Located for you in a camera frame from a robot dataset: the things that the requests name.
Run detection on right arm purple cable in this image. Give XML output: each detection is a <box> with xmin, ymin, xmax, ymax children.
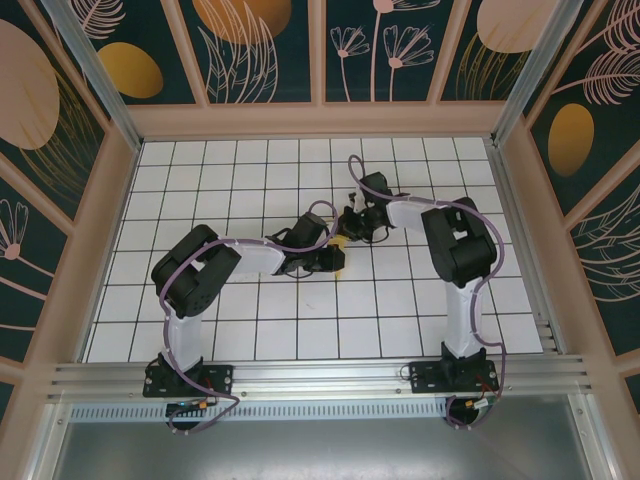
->
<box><xmin>347</xmin><ymin>154</ymin><xmax>509</xmax><ymax>432</ymax></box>

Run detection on long aluminium mounting rail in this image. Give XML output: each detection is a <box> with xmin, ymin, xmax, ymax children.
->
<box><xmin>47</xmin><ymin>353</ymin><xmax>595</xmax><ymax>402</ymax></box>

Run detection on aluminium side rail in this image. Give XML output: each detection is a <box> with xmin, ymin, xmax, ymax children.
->
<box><xmin>483</xmin><ymin>139</ymin><xmax>565</xmax><ymax>357</ymax></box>

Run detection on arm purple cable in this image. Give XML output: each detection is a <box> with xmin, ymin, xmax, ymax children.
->
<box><xmin>347</xmin><ymin>154</ymin><xmax>509</xmax><ymax>432</ymax></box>
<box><xmin>158</xmin><ymin>200</ymin><xmax>339</xmax><ymax>437</ymax></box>

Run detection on yellow cloth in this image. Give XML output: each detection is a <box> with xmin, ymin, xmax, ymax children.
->
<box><xmin>327</xmin><ymin>234</ymin><xmax>347</xmax><ymax>279</ymax></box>

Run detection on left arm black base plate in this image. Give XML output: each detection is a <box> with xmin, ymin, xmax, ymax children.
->
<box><xmin>142</xmin><ymin>363</ymin><xmax>236</xmax><ymax>399</ymax></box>

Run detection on small connector board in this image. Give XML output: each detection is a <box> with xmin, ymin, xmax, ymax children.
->
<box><xmin>166</xmin><ymin>398</ymin><xmax>211</xmax><ymax>414</ymax></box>
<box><xmin>462</xmin><ymin>396</ymin><xmax>501</xmax><ymax>412</ymax></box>

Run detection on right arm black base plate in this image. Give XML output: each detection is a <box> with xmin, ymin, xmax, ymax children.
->
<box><xmin>408</xmin><ymin>360</ymin><xmax>501</xmax><ymax>395</ymax></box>

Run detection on slotted grey cable duct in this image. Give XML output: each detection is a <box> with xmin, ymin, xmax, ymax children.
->
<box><xmin>69</xmin><ymin>401</ymin><xmax>454</xmax><ymax>422</ymax></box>

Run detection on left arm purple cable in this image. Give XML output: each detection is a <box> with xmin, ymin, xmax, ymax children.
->
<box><xmin>158</xmin><ymin>200</ymin><xmax>339</xmax><ymax>437</ymax></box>

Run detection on grey metal sheet panel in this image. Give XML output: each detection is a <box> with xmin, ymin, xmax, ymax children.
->
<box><xmin>42</xmin><ymin>402</ymin><xmax>609</xmax><ymax>480</ymax></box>

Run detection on aluminium frame bar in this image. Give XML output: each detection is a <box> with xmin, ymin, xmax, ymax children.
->
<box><xmin>569</xmin><ymin>394</ymin><xmax>619</xmax><ymax>480</ymax></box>
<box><xmin>27</xmin><ymin>402</ymin><xmax>71</xmax><ymax>480</ymax></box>

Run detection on aluminium corner post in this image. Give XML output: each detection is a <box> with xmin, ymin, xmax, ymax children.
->
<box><xmin>41</xmin><ymin>0</ymin><xmax>145</xmax><ymax>152</ymax></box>
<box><xmin>489</xmin><ymin>0</ymin><xmax>584</xmax><ymax>147</ymax></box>

